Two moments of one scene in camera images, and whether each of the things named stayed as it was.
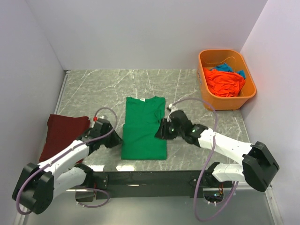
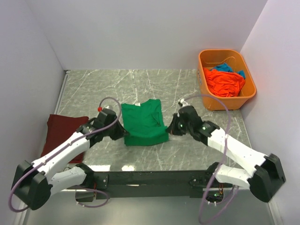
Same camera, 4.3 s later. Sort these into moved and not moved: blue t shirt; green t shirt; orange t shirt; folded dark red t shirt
Moved: green t shirt
Not moved: blue t shirt; folded dark red t shirt; orange t shirt
